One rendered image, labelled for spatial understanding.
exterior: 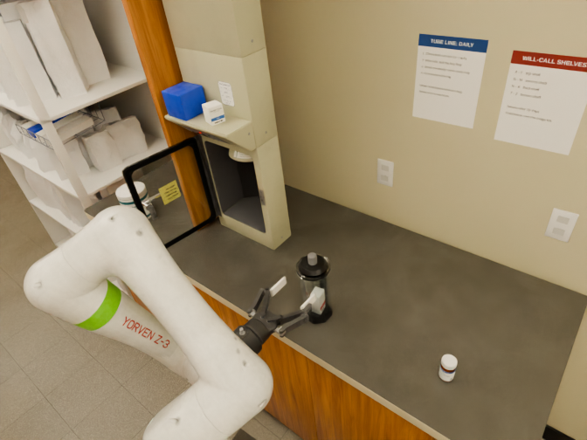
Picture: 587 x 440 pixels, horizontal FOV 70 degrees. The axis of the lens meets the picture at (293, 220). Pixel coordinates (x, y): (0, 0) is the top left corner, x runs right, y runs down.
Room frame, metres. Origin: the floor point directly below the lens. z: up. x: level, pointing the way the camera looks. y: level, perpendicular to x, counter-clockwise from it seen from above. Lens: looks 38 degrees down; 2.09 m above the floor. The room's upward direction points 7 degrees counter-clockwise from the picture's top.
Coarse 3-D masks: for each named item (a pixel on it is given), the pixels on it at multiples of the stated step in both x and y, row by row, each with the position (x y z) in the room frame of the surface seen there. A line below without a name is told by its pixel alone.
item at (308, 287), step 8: (304, 256) 0.98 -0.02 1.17; (296, 264) 0.95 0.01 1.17; (328, 264) 0.93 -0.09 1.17; (304, 280) 0.90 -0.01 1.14; (320, 280) 0.89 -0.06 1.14; (328, 280) 0.92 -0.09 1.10; (304, 288) 0.91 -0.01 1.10; (312, 288) 0.89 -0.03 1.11; (320, 288) 0.89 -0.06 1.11; (328, 288) 0.92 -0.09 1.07; (304, 296) 0.91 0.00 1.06; (320, 296) 0.89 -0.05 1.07; (328, 296) 0.91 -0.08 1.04; (320, 304) 0.89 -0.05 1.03; (328, 304) 0.91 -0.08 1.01; (312, 312) 0.89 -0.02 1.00; (320, 312) 0.89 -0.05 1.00; (328, 312) 0.91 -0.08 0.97
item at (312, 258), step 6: (312, 252) 0.95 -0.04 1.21; (306, 258) 0.95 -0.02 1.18; (312, 258) 0.92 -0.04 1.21; (318, 258) 0.95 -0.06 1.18; (324, 258) 0.95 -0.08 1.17; (300, 264) 0.93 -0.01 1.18; (306, 264) 0.93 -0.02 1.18; (312, 264) 0.92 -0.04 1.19; (318, 264) 0.92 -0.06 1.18; (324, 264) 0.92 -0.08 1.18; (300, 270) 0.92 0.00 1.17; (306, 270) 0.91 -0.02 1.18; (312, 270) 0.90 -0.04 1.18; (318, 270) 0.90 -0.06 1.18; (324, 270) 0.90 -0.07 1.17
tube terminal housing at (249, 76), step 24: (264, 48) 1.35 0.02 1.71; (192, 72) 1.45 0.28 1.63; (216, 72) 1.37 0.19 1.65; (240, 72) 1.29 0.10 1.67; (264, 72) 1.34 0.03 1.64; (216, 96) 1.38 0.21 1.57; (240, 96) 1.30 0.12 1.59; (264, 96) 1.33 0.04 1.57; (264, 120) 1.32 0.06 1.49; (264, 144) 1.31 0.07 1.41; (264, 168) 1.29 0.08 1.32; (216, 192) 1.48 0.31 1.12; (264, 192) 1.28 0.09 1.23; (264, 216) 1.29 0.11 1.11; (264, 240) 1.31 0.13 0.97
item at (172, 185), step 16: (176, 144) 1.43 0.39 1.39; (160, 160) 1.37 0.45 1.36; (176, 160) 1.41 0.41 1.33; (192, 160) 1.45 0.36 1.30; (144, 176) 1.33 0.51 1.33; (160, 176) 1.36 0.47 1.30; (176, 176) 1.40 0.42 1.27; (192, 176) 1.44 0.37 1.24; (144, 192) 1.31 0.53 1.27; (160, 192) 1.35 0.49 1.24; (176, 192) 1.39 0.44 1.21; (192, 192) 1.43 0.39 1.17; (144, 208) 1.30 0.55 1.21; (160, 208) 1.34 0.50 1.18; (176, 208) 1.38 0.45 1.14; (192, 208) 1.42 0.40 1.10; (208, 208) 1.46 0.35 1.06; (160, 224) 1.32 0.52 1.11; (176, 224) 1.36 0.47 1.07; (192, 224) 1.40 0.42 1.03
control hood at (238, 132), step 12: (180, 120) 1.36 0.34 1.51; (192, 120) 1.34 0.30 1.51; (204, 120) 1.33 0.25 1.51; (228, 120) 1.30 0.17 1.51; (240, 120) 1.29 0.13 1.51; (204, 132) 1.29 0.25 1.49; (216, 132) 1.23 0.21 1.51; (228, 132) 1.22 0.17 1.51; (240, 132) 1.24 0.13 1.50; (252, 132) 1.27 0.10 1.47; (240, 144) 1.23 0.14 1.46; (252, 144) 1.27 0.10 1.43
